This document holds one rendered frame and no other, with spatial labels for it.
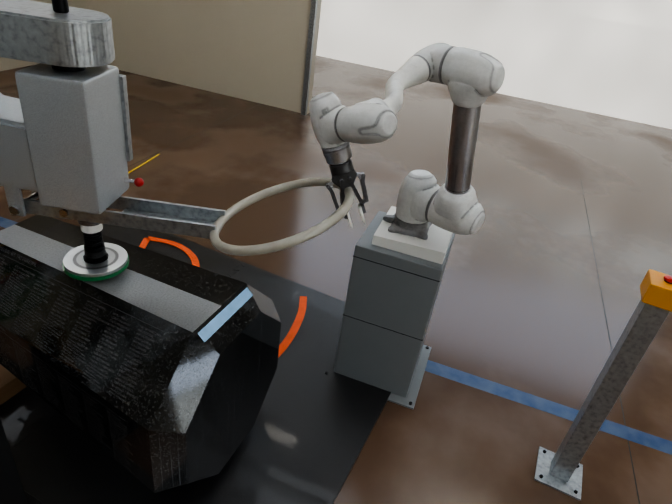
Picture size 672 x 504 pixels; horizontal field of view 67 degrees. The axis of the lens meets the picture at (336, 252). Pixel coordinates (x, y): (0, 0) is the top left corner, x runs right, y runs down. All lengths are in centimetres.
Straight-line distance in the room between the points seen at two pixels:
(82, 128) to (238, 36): 539
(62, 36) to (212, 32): 557
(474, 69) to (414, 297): 102
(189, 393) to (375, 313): 102
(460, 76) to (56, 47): 123
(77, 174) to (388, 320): 145
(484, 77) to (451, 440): 164
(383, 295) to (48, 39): 159
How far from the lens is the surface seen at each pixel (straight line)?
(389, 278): 231
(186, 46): 738
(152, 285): 195
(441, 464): 253
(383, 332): 248
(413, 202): 223
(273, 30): 672
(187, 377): 176
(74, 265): 200
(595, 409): 241
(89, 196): 176
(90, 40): 164
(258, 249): 148
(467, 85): 187
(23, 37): 168
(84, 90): 164
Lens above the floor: 194
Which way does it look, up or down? 31 degrees down
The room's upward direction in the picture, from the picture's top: 9 degrees clockwise
